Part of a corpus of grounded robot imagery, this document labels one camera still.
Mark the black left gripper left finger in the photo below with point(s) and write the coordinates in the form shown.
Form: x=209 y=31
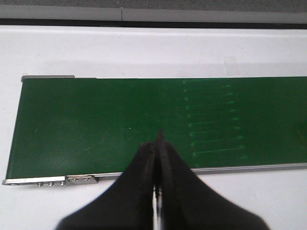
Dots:
x=127 y=204

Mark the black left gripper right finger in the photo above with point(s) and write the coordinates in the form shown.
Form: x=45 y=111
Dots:
x=190 y=204

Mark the green conveyor belt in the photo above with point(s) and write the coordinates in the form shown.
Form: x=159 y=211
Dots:
x=82 y=126

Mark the clear tape patch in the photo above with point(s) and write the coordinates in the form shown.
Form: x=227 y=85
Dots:
x=231 y=66

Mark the grey stone-top counter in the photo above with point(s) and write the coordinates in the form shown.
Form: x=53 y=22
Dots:
x=201 y=11

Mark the aluminium conveyor frame rail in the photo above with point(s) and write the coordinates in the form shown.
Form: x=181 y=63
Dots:
x=95 y=178

